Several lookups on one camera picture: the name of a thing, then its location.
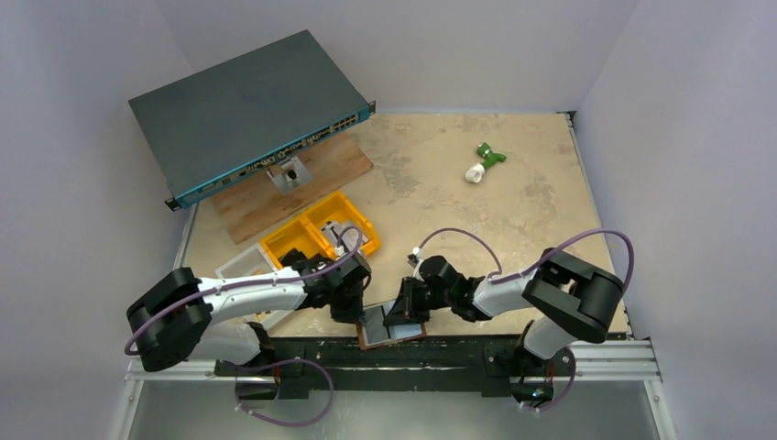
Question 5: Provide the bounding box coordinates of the black card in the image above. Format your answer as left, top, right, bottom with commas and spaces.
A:
363, 305, 390, 345

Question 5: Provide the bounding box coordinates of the brown leather card holder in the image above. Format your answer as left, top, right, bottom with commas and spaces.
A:
356, 301, 427, 350

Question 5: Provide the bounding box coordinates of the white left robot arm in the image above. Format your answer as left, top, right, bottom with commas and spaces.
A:
124, 252, 372, 372

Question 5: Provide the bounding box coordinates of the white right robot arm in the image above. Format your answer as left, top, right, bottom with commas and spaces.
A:
383, 251, 626, 359

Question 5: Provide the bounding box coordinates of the top silver magnetic stripe card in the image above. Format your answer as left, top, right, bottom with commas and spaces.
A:
320, 220, 369, 257

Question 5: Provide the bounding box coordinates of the yellow bin with black cards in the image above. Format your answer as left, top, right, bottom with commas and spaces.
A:
259, 216, 334, 268

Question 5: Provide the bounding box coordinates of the yellow bin with silver cards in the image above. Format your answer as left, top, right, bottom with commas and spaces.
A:
302, 191, 382, 256

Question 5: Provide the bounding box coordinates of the white bin with gold cards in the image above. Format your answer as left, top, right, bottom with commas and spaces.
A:
214, 243, 290, 330

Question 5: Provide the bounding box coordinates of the green and white plastic fitting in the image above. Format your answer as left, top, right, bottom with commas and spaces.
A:
465, 142, 507, 183

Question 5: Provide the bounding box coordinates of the plywood board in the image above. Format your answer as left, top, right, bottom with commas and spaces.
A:
208, 133, 373, 244

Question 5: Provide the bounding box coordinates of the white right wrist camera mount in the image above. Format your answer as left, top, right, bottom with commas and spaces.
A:
407, 247, 423, 268

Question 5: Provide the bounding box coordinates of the black metal base rail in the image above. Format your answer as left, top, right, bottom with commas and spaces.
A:
214, 335, 576, 403

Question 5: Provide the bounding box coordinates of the grey metal bracket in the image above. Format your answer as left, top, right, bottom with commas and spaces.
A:
267, 156, 313, 195

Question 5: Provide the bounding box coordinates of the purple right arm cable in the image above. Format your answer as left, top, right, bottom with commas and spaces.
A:
411, 227, 636, 414

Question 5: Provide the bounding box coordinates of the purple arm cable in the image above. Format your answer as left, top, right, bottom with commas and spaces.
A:
124, 225, 366, 428
411, 227, 636, 414

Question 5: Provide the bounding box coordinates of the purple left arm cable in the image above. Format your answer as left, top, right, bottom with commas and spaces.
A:
124, 225, 366, 428

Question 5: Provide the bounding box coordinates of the grey network switch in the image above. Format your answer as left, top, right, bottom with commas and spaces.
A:
128, 30, 376, 211

